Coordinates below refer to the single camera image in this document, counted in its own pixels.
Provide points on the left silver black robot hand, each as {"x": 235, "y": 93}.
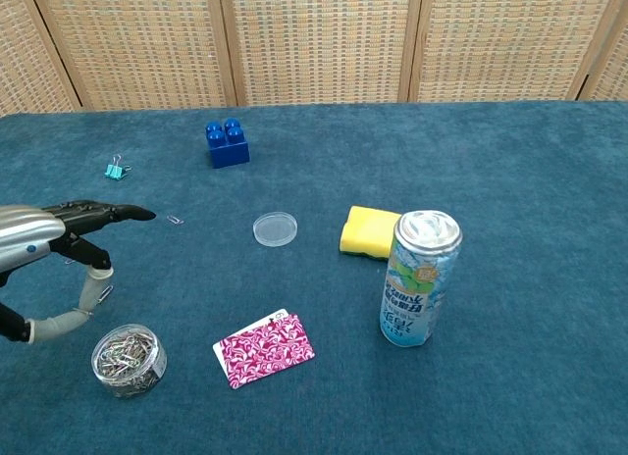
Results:
{"x": 29, "y": 234}

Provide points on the clear round paper clip jar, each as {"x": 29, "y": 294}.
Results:
{"x": 128, "y": 362}

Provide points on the clear round plastic lid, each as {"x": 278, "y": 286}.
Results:
{"x": 275, "y": 229}

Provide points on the teal binder clip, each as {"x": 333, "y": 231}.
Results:
{"x": 114, "y": 171}

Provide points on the woven bamboo screen panel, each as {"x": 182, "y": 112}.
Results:
{"x": 137, "y": 43}
{"x": 319, "y": 43}
{"x": 613, "y": 67}
{"x": 29, "y": 48}
{"x": 505, "y": 43}

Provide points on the blue toy building block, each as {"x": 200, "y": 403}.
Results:
{"x": 228, "y": 153}

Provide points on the pink patterned playing card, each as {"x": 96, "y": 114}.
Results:
{"x": 267, "y": 349}

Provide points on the yellow sponge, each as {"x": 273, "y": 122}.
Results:
{"x": 365, "y": 229}

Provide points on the light blue drink can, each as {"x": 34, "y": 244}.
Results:
{"x": 414, "y": 288}

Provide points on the blue felt table cover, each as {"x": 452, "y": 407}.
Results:
{"x": 515, "y": 229}

